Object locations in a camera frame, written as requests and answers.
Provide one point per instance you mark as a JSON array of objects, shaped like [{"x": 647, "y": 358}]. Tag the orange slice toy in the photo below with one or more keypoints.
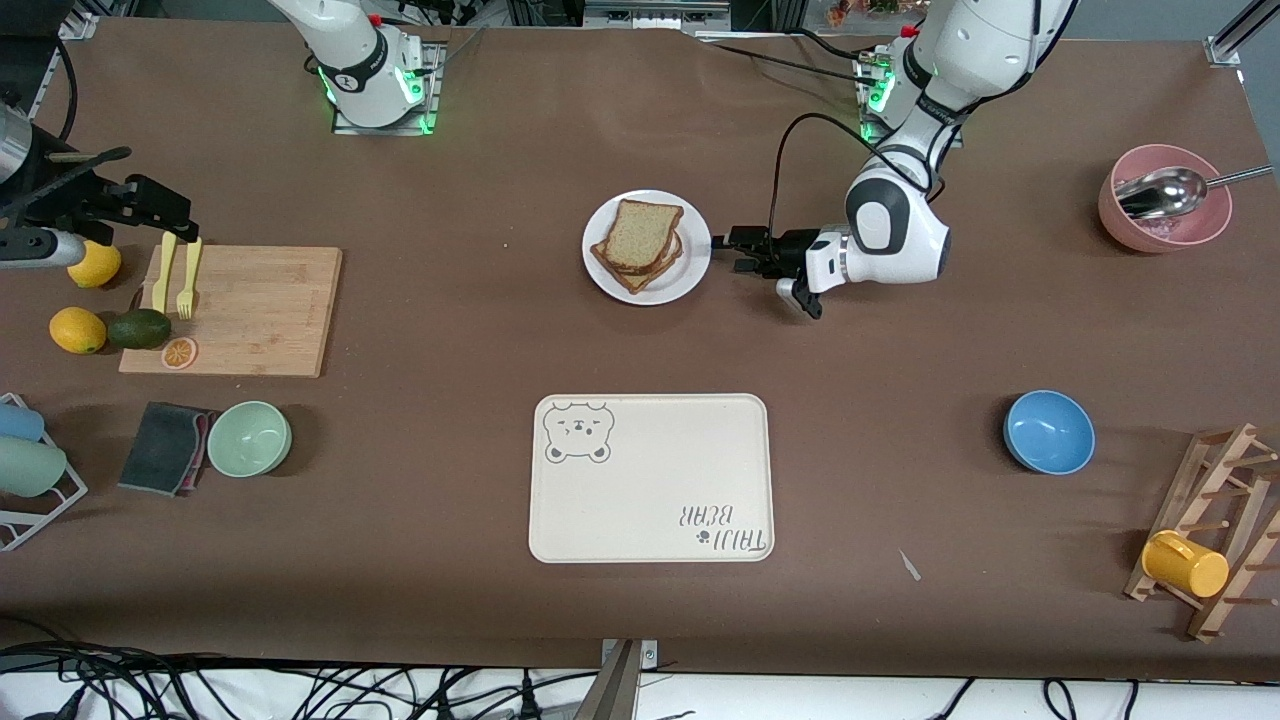
[{"x": 179, "y": 353}]

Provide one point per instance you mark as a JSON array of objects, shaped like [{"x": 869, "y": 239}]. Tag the folded grey cloth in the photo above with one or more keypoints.
[{"x": 160, "y": 450}]

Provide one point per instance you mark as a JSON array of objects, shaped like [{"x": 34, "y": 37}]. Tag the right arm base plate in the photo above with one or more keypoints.
[{"x": 433, "y": 95}]

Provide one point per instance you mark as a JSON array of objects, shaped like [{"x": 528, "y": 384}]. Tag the grey metal box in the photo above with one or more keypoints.
[{"x": 655, "y": 15}]

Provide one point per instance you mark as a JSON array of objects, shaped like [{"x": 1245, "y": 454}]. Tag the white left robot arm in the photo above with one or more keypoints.
[{"x": 895, "y": 225}]

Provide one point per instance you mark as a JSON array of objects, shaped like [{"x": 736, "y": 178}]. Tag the cream bear print tray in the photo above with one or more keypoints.
[{"x": 650, "y": 480}]

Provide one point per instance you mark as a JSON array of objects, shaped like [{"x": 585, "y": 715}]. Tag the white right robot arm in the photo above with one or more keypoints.
[{"x": 360, "y": 70}]

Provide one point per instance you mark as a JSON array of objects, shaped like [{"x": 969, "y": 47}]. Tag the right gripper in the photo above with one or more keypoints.
[{"x": 88, "y": 199}]

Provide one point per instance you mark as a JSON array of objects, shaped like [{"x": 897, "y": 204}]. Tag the pale green bowl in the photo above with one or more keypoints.
[{"x": 249, "y": 440}]

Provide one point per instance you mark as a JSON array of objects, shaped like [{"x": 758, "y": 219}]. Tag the pink bowl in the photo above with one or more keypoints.
[{"x": 1165, "y": 238}]

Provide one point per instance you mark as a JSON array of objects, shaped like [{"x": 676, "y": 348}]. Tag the green avocado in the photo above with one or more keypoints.
[{"x": 140, "y": 329}]

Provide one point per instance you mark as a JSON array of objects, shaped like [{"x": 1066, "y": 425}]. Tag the yellow mug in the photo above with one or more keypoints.
[{"x": 1185, "y": 565}]

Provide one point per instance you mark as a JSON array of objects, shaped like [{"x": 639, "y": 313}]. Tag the white round plate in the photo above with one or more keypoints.
[{"x": 690, "y": 275}]

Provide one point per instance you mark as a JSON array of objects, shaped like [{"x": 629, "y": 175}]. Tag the blue bowl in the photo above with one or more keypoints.
[{"x": 1048, "y": 432}]

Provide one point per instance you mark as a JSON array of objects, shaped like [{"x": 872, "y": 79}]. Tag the wooden mug rack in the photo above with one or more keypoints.
[{"x": 1181, "y": 480}]

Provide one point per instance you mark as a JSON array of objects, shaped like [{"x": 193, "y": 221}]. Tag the light blue cup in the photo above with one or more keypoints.
[{"x": 20, "y": 422}]

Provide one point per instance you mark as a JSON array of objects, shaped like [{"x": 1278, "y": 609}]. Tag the brown crust bread slice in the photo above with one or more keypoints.
[
  {"x": 645, "y": 230},
  {"x": 630, "y": 279}
]

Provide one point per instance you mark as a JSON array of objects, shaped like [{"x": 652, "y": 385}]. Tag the yellow plastic knife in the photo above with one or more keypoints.
[{"x": 162, "y": 285}]

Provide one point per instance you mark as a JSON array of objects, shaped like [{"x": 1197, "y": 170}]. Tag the small paper scrap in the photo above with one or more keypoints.
[{"x": 909, "y": 566}]

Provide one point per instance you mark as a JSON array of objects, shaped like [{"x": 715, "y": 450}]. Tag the yellow plastic fork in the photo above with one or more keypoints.
[{"x": 190, "y": 272}]

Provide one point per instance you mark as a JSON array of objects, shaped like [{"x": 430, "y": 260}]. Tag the yellow lemon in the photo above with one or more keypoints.
[
  {"x": 100, "y": 270},
  {"x": 77, "y": 331}
]

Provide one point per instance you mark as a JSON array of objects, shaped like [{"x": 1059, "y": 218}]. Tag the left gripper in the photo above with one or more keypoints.
[{"x": 790, "y": 250}]

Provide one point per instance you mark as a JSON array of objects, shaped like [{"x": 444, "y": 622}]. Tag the metal spoon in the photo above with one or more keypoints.
[{"x": 1160, "y": 192}]

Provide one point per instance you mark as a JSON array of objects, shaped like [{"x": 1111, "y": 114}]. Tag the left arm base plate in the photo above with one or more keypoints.
[{"x": 868, "y": 120}]

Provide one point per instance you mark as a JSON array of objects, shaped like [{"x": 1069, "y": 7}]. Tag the wooden cutting board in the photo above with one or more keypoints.
[{"x": 240, "y": 310}]

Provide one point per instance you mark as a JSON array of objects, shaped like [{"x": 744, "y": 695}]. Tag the pale green cup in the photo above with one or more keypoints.
[{"x": 30, "y": 467}]

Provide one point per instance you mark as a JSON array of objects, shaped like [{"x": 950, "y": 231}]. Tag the metal clamp bracket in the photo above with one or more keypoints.
[{"x": 620, "y": 690}]

